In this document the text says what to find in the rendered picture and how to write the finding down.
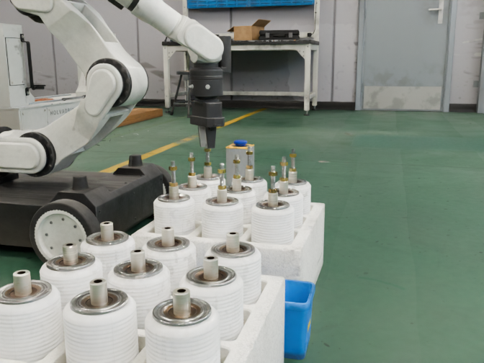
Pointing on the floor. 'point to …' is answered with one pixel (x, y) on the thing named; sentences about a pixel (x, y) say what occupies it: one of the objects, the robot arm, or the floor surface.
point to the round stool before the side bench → (178, 91)
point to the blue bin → (297, 317)
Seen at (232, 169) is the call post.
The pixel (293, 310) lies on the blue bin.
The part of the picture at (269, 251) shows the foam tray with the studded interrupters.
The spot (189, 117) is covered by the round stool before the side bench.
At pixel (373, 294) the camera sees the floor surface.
